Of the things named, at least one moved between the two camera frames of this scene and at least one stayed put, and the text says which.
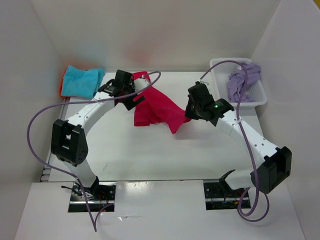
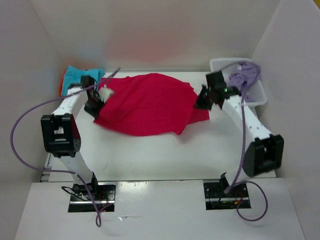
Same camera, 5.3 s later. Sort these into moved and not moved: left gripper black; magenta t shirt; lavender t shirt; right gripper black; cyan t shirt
Moved: magenta t shirt; right gripper black; left gripper black
Not moved: lavender t shirt; cyan t shirt
